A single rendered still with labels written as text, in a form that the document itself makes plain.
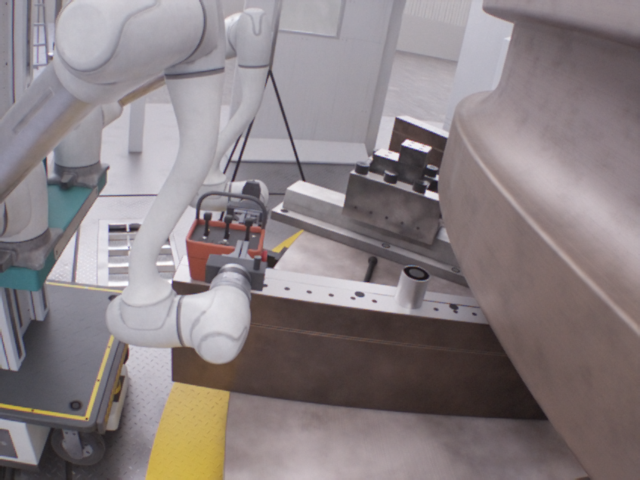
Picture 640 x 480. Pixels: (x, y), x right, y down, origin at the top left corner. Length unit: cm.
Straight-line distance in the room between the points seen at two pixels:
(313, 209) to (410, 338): 125
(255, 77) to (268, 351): 83
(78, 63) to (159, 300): 51
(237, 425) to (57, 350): 65
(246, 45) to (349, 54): 288
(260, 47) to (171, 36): 97
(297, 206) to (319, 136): 201
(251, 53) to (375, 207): 105
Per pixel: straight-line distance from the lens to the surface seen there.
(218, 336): 94
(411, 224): 236
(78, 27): 64
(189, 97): 83
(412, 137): 356
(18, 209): 118
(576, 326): 93
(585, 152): 118
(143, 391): 205
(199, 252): 135
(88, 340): 179
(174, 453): 185
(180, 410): 198
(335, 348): 148
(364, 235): 253
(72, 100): 75
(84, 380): 165
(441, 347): 152
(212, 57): 82
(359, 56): 451
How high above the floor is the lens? 146
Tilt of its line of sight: 29 degrees down
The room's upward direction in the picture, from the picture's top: 11 degrees clockwise
